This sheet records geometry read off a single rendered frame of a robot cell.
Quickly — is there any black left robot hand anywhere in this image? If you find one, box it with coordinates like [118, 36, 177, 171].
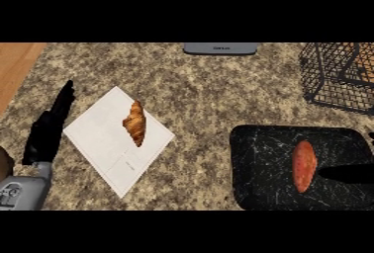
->
[20, 79, 77, 166]

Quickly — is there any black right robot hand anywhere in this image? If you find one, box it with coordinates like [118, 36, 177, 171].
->
[315, 131, 374, 185]

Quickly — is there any orange sweet potato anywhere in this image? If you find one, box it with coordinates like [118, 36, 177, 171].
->
[291, 140, 319, 194]

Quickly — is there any black marbled tray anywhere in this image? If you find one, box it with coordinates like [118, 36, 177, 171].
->
[227, 124, 374, 211]

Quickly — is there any white square placemat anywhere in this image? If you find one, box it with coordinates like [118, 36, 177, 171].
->
[62, 85, 177, 200]

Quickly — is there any golden brown croissant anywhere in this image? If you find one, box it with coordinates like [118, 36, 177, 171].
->
[121, 100, 148, 148]

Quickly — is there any grey flat appliance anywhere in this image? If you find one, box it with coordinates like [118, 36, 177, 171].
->
[183, 42, 260, 56]

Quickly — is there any black wire tiered basket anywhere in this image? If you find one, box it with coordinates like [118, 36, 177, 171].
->
[298, 42, 374, 116]

